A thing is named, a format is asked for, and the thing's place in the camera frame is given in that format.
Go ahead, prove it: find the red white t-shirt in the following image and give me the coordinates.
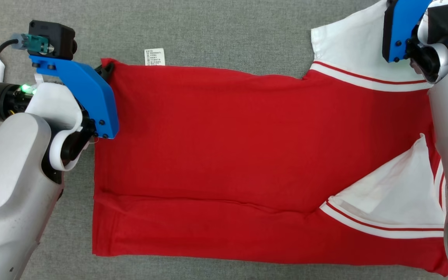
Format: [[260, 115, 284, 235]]
[[92, 0, 448, 277]]

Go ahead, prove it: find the black cable with teal plug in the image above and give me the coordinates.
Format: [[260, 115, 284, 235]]
[[0, 34, 51, 88]]

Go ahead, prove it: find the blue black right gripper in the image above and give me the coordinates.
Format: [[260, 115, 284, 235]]
[[382, 0, 448, 84]]

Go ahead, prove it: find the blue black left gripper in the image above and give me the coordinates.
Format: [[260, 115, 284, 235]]
[[0, 54, 120, 172]]

